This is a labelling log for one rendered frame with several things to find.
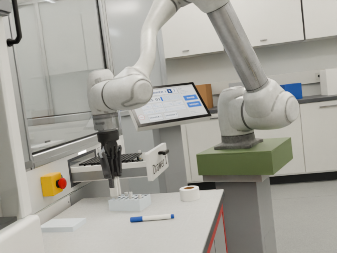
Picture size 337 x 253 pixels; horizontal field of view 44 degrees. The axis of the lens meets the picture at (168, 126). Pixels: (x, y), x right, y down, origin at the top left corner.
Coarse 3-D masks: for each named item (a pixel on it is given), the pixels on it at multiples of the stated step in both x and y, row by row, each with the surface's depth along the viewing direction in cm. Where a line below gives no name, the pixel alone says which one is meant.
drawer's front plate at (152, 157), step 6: (162, 144) 182; (150, 150) 167; (156, 150) 171; (162, 150) 180; (150, 156) 161; (156, 156) 170; (162, 156) 179; (150, 162) 160; (156, 162) 169; (150, 168) 160; (156, 168) 168; (162, 168) 177; (150, 174) 160; (156, 174) 167; (150, 180) 160
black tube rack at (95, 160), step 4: (124, 156) 179; (128, 156) 177; (132, 156) 176; (88, 160) 180; (92, 160) 180; (96, 160) 177; (124, 160) 168; (132, 160) 176; (136, 160) 183; (140, 160) 181; (80, 164) 172; (84, 164) 172; (88, 164) 171; (92, 164) 171; (96, 164) 185; (100, 164) 184
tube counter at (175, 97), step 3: (159, 96) 274; (162, 96) 275; (165, 96) 275; (168, 96) 276; (171, 96) 277; (174, 96) 277; (177, 96) 278; (180, 96) 279; (156, 99) 272; (159, 99) 272; (162, 99) 273; (165, 99) 274; (168, 99) 274; (171, 99) 275; (174, 99) 276
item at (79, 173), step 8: (144, 160) 187; (72, 168) 169; (80, 168) 168; (88, 168) 167; (96, 168) 167; (128, 168) 163; (136, 168) 163; (144, 168) 162; (72, 176) 169; (80, 176) 168; (88, 176) 167; (96, 176) 167; (128, 176) 164; (136, 176) 163; (144, 176) 163
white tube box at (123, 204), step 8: (112, 200) 146; (120, 200) 145; (128, 200) 144; (136, 200) 142; (144, 200) 145; (112, 208) 147; (120, 208) 145; (128, 208) 144; (136, 208) 143; (144, 208) 145
